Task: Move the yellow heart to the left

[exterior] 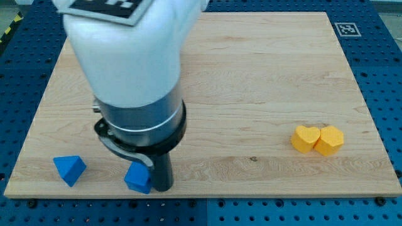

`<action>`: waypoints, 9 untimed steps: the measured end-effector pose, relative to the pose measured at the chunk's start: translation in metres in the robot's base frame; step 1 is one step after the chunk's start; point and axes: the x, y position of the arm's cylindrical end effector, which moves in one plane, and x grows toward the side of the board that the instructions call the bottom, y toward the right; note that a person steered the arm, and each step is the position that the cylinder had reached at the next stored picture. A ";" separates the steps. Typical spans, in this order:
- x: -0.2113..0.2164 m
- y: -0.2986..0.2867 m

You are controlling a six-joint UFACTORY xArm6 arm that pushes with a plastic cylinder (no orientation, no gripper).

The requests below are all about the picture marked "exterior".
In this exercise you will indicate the yellow black hazard tape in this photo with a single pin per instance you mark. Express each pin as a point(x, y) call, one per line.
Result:
point(11, 29)

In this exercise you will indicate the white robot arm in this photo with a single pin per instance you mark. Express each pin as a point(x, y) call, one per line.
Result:
point(129, 52)

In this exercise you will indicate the fiducial tag on arm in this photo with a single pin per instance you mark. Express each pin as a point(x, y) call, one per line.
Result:
point(127, 12)

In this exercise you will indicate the wooden board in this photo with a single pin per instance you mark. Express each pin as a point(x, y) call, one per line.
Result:
point(248, 79)

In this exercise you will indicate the blue cube block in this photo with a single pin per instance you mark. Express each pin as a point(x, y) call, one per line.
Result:
point(138, 178)

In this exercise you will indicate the yellow hexagon block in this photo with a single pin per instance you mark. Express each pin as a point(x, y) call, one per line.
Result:
point(330, 141)

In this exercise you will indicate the blue triangle block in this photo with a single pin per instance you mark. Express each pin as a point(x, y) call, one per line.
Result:
point(69, 168)

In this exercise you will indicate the yellow heart block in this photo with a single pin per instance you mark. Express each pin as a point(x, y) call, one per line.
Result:
point(304, 138)

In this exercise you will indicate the white fiducial marker tag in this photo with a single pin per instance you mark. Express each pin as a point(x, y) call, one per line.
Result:
point(346, 29)

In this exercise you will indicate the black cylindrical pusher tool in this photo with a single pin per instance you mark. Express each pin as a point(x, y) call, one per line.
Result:
point(144, 135)

